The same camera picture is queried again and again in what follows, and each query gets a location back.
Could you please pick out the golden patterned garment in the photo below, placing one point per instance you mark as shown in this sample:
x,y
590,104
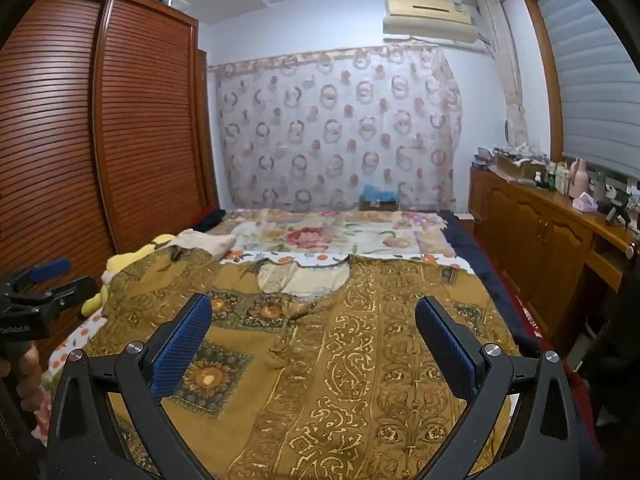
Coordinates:
x,y
320,360

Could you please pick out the navy blanket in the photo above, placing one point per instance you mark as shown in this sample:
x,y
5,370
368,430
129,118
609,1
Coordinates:
x,y
480,260

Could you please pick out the cardboard box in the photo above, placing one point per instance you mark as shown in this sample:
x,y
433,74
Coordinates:
x,y
515,166

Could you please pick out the round table mirror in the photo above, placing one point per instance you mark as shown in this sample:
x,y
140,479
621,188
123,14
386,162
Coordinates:
x,y
511,132

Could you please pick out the yellow plush toy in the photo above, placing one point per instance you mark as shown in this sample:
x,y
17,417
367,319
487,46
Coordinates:
x,y
125,260

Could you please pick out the circle print curtain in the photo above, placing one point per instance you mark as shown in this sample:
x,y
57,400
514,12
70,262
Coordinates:
x,y
325,125

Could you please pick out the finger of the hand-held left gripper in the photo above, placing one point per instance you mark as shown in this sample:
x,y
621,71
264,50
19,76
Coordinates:
x,y
65,291
50,265

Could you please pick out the pink bottle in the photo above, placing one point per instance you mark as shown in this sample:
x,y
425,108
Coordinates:
x,y
580,180

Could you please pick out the clear storage box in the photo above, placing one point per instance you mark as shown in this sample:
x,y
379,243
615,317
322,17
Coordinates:
x,y
176,2

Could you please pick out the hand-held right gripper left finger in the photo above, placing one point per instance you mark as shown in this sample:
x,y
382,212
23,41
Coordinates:
x,y
182,340

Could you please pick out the beige tied window curtain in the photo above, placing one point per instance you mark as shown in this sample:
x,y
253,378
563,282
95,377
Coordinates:
x,y
507,70

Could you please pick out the green bottle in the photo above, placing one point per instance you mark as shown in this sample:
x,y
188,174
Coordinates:
x,y
551,177

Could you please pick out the wooden louvered wardrobe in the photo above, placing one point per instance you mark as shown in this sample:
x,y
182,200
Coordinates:
x,y
140,135

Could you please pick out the blue cloth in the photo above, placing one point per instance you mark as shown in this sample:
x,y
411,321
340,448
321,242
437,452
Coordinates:
x,y
377,192

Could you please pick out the pink tissue box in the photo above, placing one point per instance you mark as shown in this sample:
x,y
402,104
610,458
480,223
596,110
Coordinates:
x,y
582,203

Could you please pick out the dark chair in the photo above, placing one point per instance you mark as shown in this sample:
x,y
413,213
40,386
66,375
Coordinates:
x,y
620,340

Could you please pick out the orange fruit print bedsheet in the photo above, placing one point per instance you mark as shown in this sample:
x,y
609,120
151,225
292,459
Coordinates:
x,y
80,332

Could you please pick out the dark cloth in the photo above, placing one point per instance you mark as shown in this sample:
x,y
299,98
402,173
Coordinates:
x,y
212,219

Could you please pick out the black camera stand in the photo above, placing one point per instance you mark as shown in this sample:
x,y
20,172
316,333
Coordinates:
x,y
617,205

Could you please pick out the beige air conditioner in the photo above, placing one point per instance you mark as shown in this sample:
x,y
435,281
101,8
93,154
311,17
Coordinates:
x,y
430,15

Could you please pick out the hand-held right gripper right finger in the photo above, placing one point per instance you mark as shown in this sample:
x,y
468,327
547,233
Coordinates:
x,y
445,350

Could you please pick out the person's left hand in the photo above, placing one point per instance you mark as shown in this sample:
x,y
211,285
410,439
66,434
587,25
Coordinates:
x,y
31,375

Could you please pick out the wooden sideboard cabinet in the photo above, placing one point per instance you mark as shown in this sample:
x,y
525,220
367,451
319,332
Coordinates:
x,y
530,230

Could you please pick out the white bottle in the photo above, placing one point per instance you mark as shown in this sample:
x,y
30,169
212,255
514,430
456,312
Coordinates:
x,y
563,179

